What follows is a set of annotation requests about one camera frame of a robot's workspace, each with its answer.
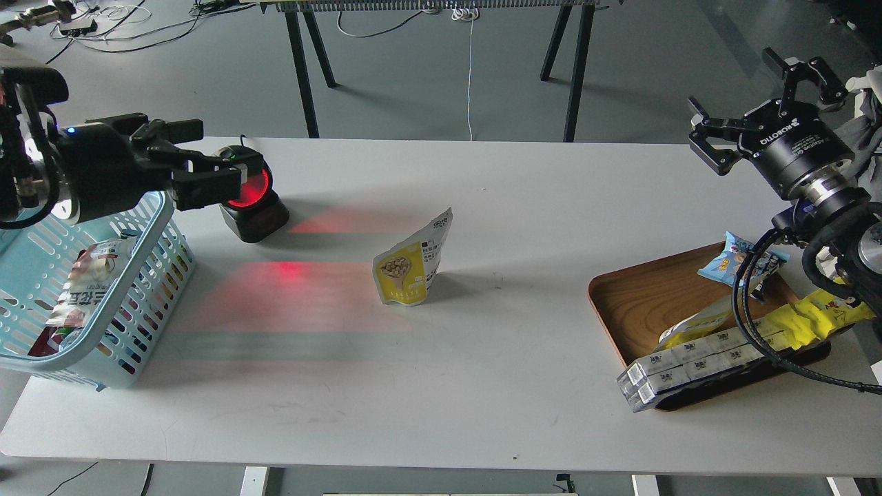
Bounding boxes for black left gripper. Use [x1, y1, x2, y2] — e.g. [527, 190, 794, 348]
[54, 114, 246, 224]

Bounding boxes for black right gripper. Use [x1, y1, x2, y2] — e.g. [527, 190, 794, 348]
[688, 47, 870, 202]

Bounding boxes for yellow nut snack pouch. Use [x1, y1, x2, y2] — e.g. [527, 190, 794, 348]
[371, 208, 453, 307]

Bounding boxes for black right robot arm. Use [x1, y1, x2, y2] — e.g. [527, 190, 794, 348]
[688, 48, 880, 395]

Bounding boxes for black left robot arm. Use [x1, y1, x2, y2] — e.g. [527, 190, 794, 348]
[1, 63, 260, 230]

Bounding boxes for red white snack bag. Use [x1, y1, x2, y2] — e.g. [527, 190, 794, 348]
[28, 234, 138, 358]

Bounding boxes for blue snack packet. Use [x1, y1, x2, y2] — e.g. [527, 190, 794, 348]
[697, 231, 790, 287]

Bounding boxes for light blue plastic basket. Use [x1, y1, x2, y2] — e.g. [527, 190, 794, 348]
[1, 192, 196, 390]

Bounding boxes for yellow white snack pouch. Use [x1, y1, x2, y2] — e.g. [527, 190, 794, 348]
[655, 296, 733, 351]

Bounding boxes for yellow cartoon snack bag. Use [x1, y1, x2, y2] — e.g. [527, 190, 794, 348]
[758, 289, 876, 351]

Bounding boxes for black barcode scanner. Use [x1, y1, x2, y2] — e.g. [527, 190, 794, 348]
[216, 134, 290, 244]

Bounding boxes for black power adapter on floor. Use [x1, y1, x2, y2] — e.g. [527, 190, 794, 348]
[58, 18, 97, 37]

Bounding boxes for black metal background table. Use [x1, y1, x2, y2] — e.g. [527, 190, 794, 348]
[224, 7, 602, 142]

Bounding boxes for brown wooden tray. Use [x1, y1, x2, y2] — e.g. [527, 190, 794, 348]
[587, 242, 832, 411]

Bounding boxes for white hanging cable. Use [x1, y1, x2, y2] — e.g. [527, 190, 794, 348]
[451, 7, 480, 142]

